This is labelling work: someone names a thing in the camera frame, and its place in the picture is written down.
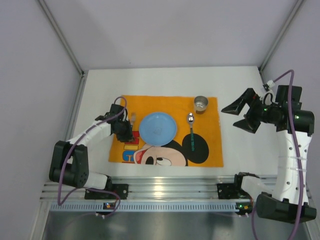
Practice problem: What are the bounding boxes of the green handled spoon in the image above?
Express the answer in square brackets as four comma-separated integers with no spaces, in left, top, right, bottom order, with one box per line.
[187,112,195,152]

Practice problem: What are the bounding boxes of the aluminium corner post right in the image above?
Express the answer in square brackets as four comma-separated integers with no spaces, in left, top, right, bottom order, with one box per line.
[258,0,306,75]

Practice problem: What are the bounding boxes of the orange Mickey Mouse placemat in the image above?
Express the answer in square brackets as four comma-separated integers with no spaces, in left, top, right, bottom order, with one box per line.
[108,95,224,168]

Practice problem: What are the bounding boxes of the steel cup with brown base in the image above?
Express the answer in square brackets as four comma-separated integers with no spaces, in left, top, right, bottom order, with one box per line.
[193,95,209,114]

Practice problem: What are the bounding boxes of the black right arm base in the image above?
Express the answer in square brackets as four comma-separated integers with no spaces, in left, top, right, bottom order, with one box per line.
[216,172,260,200]

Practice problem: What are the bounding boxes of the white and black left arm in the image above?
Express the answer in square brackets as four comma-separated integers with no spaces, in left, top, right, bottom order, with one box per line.
[49,103,134,190]

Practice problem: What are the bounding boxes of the aluminium corner post left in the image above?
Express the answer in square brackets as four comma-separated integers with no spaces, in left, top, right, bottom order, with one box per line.
[36,0,85,76]

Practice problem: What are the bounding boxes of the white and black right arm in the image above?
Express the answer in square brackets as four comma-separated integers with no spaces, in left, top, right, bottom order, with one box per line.
[222,85,315,224]

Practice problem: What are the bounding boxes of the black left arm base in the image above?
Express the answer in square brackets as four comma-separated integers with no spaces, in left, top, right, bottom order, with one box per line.
[84,183,129,200]

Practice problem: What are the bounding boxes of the white slotted cable duct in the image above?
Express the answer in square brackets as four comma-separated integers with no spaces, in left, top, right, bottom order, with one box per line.
[50,201,252,214]

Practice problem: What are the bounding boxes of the blue plastic plate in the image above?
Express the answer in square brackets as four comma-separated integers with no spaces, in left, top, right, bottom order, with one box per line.
[138,112,178,147]

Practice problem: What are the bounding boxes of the aluminium corner post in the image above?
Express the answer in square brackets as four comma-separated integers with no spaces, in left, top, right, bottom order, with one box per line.
[258,0,306,75]
[36,0,85,76]

